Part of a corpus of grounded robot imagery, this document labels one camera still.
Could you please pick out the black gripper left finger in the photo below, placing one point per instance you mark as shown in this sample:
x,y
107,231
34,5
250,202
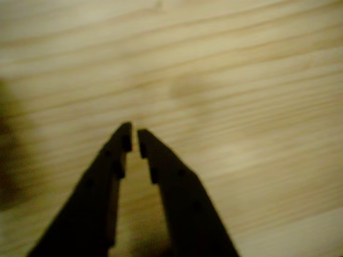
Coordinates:
x,y
88,208

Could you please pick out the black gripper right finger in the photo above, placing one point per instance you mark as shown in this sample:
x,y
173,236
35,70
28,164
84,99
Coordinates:
x,y
185,208

